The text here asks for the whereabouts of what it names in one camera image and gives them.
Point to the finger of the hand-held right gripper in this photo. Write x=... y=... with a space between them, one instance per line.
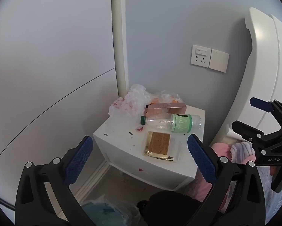
x=245 y=129
x=261 y=104

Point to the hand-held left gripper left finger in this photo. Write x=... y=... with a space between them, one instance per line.
x=79 y=160

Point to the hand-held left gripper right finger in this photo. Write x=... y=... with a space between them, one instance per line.
x=202 y=160

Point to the gold foil packet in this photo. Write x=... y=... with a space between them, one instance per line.
x=158 y=143

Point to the clear plastic bottle green label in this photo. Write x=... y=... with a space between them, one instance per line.
x=159 y=122

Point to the trash bin with blue liner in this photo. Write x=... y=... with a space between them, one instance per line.
x=103 y=213

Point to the rose gold cardboard box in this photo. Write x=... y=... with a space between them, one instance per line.
x=166 y=110

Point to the clear plastic bag orange print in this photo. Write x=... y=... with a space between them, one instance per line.
x=165 y=97

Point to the white plastic bag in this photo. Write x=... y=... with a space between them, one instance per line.
x=131 y=101

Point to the person's right hand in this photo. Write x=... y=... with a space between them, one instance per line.
x=273 y=170

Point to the pink blanket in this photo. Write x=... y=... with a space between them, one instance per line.
x=222 y=150

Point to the striped purple white cloth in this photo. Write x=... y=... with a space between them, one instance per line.
x=243 y=151

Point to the white bed headboard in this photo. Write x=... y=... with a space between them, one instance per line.
x=261 y=63

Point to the white nightstand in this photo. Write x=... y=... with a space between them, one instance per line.
x=122 y=141

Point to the small red scrap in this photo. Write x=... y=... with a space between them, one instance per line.
x=140 y=128

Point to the white light switch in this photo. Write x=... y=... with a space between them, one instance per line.
x=218 y=60

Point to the white wall socket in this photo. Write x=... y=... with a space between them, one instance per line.
x=200 y=54

